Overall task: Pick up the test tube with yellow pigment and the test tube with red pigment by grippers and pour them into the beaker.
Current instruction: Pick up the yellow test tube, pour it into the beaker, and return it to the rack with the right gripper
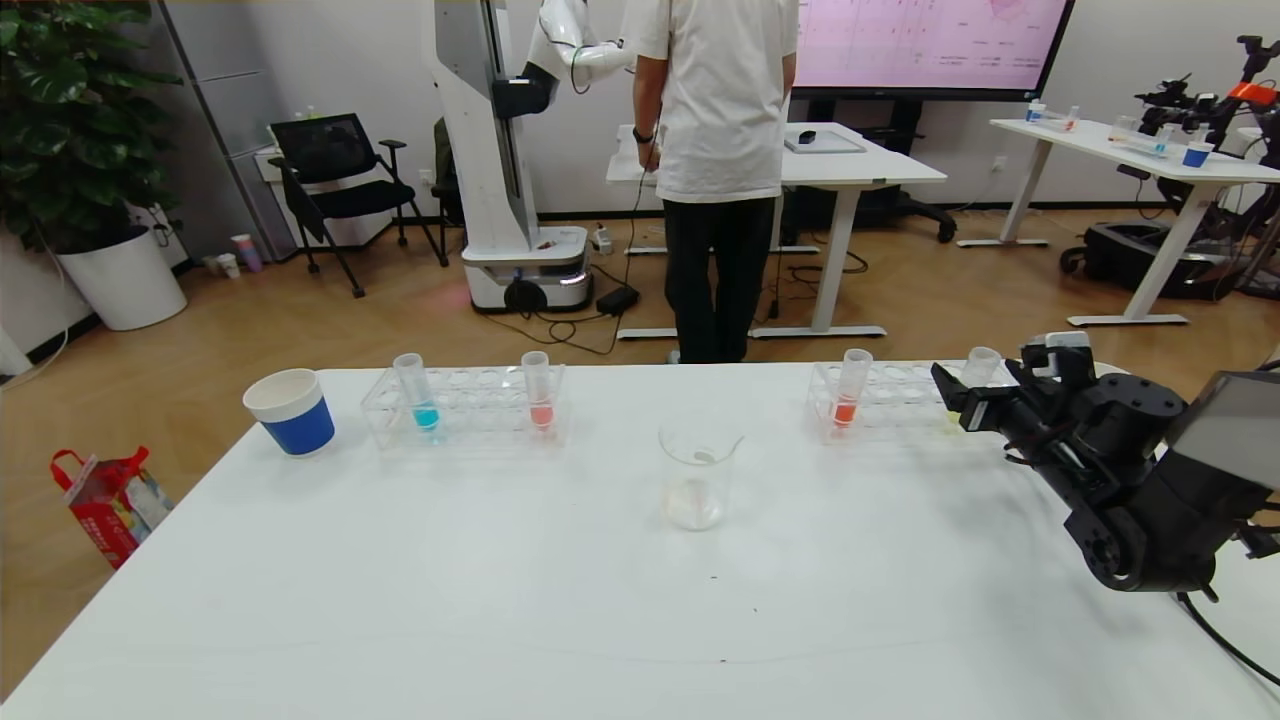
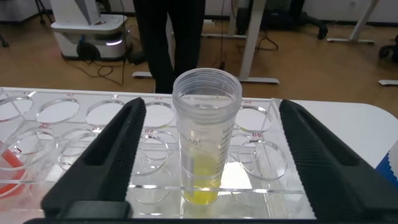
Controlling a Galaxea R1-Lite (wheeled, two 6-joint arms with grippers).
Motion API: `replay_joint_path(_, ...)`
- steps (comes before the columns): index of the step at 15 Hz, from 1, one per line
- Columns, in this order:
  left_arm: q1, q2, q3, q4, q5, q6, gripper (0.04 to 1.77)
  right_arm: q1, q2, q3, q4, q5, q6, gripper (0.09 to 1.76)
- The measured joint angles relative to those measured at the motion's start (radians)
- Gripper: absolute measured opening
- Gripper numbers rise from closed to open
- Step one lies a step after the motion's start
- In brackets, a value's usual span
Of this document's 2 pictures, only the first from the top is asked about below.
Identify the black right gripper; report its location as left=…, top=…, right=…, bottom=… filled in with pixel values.
left=930, top=358, right=1073, bottom=459

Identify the large wall display screen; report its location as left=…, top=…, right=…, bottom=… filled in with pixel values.
left=790, top=0, right=1076, bottom=101

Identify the black mobile robot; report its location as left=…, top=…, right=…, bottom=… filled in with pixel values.
left=1060, top=35, right=1280, bottom=301

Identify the grey laptop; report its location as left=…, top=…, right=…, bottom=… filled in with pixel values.
left=783, top=130, right=867, bottom=155

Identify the clear glass beaker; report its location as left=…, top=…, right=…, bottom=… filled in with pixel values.
left=657, top=420, right=746, bottom=532

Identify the clear acrylic tube rack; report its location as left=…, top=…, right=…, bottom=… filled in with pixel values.
left=360, top=362, right=573, bottom=451
left=806, top=358, right=1031, bottom=446

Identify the blue pigment test tube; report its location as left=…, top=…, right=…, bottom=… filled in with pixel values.
left=392, top=352, right=442, bottom=433

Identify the pink-red pigment test tube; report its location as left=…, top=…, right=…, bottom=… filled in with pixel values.
left=520, top=350, right=557, bottom=433

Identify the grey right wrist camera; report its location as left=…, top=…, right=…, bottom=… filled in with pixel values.
left=1020, top=333, right=1093, bottom=381

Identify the white humanoid robot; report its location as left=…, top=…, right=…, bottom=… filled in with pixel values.
left=420, top=0, right=641, bottom=314

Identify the black office chair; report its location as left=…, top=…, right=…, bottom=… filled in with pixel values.
left=268, top=112, right=451, bottom=299

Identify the yellow pigment test tube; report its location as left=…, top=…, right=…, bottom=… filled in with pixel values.
left=962, top=346, right=1003, bottom=413

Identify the orange-red pigment test tube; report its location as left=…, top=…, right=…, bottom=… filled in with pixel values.
left=830, top=348, right=874, bottom=429

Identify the black display stand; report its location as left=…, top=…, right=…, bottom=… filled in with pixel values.
left=780, top=98, right=958, bottom=244

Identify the red paper shopping bag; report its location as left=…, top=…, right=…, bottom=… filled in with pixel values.
left=50, top=446, right=173, bottom=571

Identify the person in white t-shirt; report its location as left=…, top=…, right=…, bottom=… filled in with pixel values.
left=620, top=0, right=801, bottom=365

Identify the potted green plant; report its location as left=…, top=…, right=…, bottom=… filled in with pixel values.
left=0, top=0, right=189, bottom=332

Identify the grey metal cabinet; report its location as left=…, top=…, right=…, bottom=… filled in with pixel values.
left=158, top=0, right=301, bottom=263

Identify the blue white paper cup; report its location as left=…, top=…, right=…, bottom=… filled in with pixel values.
left=242, top=368, right=336, bottom=458

